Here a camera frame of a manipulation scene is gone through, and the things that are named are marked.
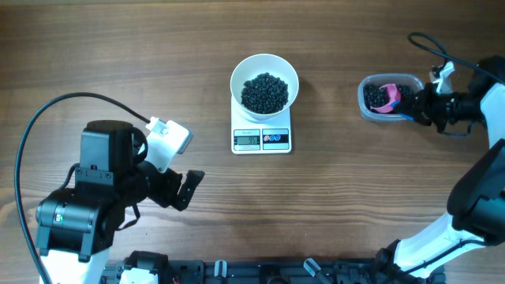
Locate pink scoop with blue handle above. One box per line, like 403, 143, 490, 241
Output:
364, 84, 413, 118

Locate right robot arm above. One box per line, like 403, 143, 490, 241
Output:
370, 55, 504, 283

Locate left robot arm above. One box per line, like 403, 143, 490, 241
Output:
36, 118, 204, 283

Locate white digital kitchen scale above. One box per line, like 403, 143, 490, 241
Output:
230, 99, 292, 155

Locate white bowl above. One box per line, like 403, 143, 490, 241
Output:
230, 54, 300, 121

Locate clear plastic bean container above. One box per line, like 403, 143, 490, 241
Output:
358, 73, 424, 122

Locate black beans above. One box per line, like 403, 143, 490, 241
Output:
241, 73, 289, 114

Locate black left camera cable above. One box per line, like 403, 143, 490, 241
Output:
13, 92, 153, 284

